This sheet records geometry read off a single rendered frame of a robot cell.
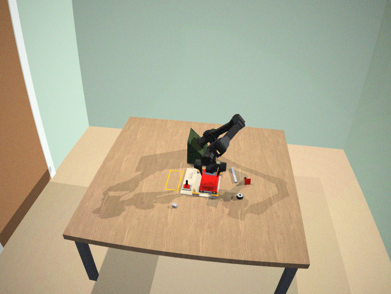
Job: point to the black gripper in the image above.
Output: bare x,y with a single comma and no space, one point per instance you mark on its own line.
222,166

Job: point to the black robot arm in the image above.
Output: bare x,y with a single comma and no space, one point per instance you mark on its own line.
221,144

